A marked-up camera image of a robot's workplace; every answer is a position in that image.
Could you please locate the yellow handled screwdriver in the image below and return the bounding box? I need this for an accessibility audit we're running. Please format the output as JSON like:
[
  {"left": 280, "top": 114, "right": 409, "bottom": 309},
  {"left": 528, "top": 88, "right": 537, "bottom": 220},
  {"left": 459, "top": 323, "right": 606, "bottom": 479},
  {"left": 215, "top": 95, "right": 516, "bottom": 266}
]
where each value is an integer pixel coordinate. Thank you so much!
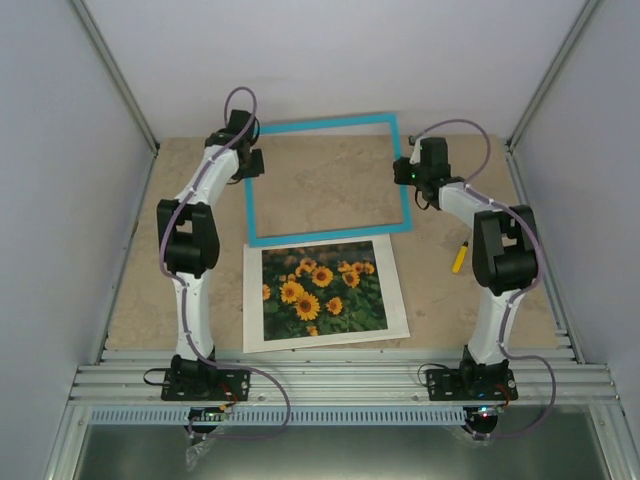
[{"left": 452, "top": 239, "right": 469, "bottom": 274}]

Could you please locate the sunflower photo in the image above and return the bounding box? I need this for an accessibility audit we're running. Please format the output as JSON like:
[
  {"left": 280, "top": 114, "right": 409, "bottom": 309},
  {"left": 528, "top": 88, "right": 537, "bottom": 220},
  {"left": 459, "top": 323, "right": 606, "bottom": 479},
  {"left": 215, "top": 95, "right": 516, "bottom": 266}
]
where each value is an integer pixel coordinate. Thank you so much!
[{"left": 261, "top": 241, "right": 388, "bottom": 341}]

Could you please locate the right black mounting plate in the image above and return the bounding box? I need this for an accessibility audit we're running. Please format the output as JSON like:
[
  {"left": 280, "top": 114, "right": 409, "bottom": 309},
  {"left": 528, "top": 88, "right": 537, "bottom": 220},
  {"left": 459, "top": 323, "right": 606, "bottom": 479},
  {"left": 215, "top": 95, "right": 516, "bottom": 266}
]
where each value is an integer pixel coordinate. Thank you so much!
[{"left": 424, "top": 369, "right": 519, "bottom": 402}]

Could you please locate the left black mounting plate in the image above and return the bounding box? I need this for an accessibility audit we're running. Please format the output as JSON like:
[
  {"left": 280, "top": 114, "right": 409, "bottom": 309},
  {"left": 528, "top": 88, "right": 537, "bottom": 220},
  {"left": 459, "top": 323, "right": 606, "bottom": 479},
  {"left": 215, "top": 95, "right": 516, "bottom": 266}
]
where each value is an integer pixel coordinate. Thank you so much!
[{"left": 160, "top": 369, "right": 250, "bottom": 403}]

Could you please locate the teal wooden picture frame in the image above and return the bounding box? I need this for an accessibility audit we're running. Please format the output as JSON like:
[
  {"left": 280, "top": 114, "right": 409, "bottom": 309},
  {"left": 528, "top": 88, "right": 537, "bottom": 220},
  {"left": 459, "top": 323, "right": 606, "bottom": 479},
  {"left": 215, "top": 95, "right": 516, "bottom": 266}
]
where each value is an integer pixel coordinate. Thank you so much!
[{"left": 244, "top": 113, "right": 413, "bottom": 248}]

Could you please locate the black mounting plate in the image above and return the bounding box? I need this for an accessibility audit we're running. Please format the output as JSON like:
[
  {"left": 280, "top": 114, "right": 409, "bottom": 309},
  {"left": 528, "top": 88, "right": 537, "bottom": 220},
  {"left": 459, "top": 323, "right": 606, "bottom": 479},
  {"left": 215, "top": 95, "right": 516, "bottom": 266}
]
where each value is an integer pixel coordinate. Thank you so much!
[
  {"left": 160, "top": 369, "right": 250, "bottom": 403},
  {"left": 424, "top": 369, "right": 519, "bottom": 402}
]

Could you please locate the white mat board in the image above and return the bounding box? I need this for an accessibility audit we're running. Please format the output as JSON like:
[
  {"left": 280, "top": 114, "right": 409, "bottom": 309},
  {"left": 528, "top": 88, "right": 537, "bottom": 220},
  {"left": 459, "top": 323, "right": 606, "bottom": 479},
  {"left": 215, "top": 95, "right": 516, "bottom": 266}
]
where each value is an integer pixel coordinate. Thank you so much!
[{"left": 243, "top": 235, "right": 410, "bottom": 353}]

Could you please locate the aluminium corner post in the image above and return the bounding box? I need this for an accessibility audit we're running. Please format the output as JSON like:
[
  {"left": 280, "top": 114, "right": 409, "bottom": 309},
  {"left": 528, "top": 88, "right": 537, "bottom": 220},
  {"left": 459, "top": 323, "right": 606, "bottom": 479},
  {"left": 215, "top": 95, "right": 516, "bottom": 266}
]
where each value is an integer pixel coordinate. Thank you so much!
[
  {"left": 68, "top": 0, "right": 160, "bottom": 155},
  {"left": 505, "top": 0, "right": 604, "bottom": 154}
]

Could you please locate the left aluminium corner post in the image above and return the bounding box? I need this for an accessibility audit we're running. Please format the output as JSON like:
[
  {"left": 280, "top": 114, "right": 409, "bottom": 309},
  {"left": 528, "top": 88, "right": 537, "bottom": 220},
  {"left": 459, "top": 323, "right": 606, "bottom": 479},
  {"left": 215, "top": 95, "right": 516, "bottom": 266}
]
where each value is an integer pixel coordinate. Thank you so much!
[{"left": 68, "top": 0, "right": 160, "bottom": 155}]

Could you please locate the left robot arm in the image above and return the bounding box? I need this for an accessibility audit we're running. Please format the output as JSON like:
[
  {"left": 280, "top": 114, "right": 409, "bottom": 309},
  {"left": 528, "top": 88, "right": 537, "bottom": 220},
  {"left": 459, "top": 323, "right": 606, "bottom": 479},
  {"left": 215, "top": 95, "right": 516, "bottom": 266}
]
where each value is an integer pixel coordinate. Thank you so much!
[{"left": 156, "top": 110, "right": 264, "bottom": 399}]

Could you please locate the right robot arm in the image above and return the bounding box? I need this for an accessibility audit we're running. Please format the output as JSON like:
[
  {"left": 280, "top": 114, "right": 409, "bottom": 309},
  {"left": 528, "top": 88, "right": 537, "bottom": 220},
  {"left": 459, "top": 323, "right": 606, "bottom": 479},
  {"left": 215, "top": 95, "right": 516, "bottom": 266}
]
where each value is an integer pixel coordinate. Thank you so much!
[{"left": 394, "top": 136, "right": 539, "bottom": 400}]

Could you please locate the right aluminium corner post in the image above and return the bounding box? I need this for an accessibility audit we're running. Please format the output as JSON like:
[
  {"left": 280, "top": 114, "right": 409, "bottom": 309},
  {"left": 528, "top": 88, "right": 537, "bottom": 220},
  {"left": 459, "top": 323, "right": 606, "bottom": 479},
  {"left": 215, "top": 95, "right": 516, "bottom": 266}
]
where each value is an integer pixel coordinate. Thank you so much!
[{"left": 505, "top": 0, "right": 604, "bottom": 154}]

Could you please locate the slotted cable duct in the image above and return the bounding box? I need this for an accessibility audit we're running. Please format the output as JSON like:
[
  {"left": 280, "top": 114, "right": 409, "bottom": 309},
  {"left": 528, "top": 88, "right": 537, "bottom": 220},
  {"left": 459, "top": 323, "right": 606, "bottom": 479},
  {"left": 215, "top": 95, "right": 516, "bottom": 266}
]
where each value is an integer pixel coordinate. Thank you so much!
[{"left": 89, "top": 406, "right": 467, "bottom": 427}]

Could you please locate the aluminium rail base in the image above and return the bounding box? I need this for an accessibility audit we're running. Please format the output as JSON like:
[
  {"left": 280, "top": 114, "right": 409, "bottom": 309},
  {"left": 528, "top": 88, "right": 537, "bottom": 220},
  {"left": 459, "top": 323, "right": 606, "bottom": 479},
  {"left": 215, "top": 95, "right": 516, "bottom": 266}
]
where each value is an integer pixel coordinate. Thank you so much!
[{"left": 69, "top": 348, "right": 619, "bottom": 406}]

